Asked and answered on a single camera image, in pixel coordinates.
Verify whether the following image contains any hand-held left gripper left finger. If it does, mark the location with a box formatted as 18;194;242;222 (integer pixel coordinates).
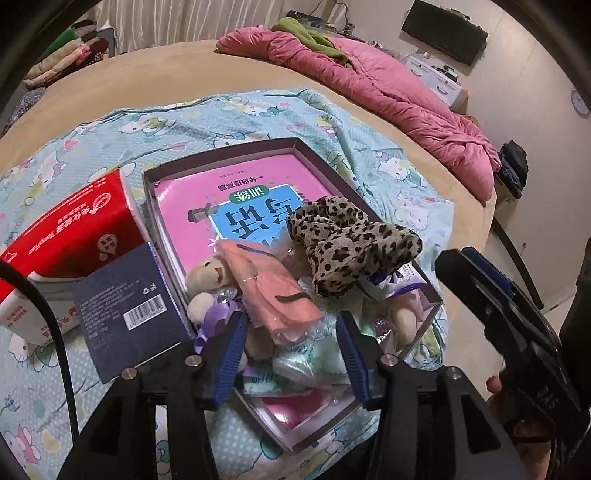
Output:
58;313;250;480

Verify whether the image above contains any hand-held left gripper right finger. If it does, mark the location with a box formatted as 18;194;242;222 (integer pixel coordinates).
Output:
336;311;527;480

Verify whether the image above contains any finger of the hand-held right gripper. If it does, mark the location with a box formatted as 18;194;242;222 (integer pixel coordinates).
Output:
462;247;544;309
434;249;513;343

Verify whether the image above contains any green print tissue packet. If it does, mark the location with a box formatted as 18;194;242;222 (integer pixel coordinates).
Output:
242;364;356;398

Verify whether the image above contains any cream plush toy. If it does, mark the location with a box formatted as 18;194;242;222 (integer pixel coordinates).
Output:
374;291;435;354

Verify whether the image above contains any white printed sachet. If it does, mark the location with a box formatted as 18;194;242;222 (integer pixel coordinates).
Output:
362;268;432;301

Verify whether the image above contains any pink cloth pouch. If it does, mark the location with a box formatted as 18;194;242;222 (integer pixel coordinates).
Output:
216;240;323;344

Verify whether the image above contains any plush bear with purple ribbon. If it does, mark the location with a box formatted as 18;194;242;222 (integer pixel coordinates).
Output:
185;256;278;365

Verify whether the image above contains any leopard print scrunchie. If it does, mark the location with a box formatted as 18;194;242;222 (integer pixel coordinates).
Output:
286;195;423;298

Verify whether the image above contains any person's right hand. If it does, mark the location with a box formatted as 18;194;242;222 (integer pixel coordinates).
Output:
487;376;555;480

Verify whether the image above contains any dark bag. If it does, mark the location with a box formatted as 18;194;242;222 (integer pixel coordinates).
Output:
496;141;528;199

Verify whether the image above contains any dark blue box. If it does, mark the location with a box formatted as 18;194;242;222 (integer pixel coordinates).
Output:
73;243;197;384

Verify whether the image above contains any pink children's book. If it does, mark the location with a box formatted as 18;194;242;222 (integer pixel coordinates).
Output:
154;154;361;435

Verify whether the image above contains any white drawer cabinet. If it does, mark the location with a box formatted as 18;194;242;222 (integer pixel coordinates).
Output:
402;53;469;114

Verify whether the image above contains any pink quilt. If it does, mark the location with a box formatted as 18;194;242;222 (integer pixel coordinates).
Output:
216;25;502;206

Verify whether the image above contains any red and white tissue box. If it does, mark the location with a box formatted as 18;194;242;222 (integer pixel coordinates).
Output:
0;168;153;347

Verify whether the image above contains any black monitor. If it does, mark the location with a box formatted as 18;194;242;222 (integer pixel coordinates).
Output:
401;0;489;65

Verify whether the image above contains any light blue cartoon printed blanket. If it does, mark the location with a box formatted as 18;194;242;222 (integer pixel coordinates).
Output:
0;88;455;480

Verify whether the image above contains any green garment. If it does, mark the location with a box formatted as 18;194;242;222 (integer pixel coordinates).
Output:
271;17;354;70

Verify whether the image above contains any beige bed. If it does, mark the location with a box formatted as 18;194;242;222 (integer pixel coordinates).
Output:
0;39;502;480

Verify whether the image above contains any cluttered side table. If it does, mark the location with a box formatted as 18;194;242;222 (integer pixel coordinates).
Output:
286;9;365;38

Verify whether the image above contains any dark patterned cloth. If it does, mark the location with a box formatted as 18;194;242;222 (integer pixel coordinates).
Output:
0;88;47;134

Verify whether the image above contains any stack of folded clothes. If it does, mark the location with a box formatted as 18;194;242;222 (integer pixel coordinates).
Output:
23;18;112;90

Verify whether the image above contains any white pleated curtain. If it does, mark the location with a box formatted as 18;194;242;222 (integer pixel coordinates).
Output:
85;0;278;47

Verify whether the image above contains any black cable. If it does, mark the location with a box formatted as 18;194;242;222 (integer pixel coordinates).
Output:
0;261;77;444

